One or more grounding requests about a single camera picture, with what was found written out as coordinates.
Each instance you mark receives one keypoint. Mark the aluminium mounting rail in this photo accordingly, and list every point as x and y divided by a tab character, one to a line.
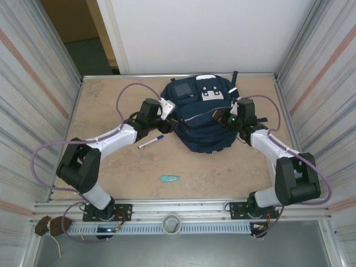
194	207

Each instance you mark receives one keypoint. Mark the grey round cup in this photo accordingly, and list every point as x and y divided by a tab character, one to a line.
168	222

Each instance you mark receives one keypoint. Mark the white marker blue cap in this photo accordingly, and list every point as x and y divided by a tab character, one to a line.
150	142

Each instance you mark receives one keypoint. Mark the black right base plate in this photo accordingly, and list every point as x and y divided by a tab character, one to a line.
236	210

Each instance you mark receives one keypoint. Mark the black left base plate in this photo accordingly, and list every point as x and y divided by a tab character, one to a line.
123	211

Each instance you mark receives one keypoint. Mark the navy blue backpack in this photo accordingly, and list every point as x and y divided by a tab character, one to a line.
205	133

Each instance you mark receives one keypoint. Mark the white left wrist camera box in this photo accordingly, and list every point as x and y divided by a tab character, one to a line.
167	108

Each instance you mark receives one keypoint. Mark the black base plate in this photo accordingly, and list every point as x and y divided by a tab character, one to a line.
123	211
236	210

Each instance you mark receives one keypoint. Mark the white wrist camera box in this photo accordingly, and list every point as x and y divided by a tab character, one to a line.
167	108
234	108

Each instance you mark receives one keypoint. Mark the small circuit board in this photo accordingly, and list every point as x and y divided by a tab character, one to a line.
107	230
258	227

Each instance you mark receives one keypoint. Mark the white door frame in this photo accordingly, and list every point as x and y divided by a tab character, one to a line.
111	27

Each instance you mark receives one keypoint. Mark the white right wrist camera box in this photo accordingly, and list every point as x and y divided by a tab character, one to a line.
234	108

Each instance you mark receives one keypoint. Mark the brown cloth bundle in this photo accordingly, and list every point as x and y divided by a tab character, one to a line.
58	225

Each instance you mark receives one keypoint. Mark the teal correction tape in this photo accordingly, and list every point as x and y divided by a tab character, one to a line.
169	178

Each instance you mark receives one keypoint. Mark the aluminium table edge rail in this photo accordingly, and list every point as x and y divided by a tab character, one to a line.
125	75

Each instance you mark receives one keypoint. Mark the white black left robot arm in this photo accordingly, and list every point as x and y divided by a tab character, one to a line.
111	139

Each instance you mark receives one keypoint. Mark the brown wooden door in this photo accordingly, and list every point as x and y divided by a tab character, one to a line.
69	16

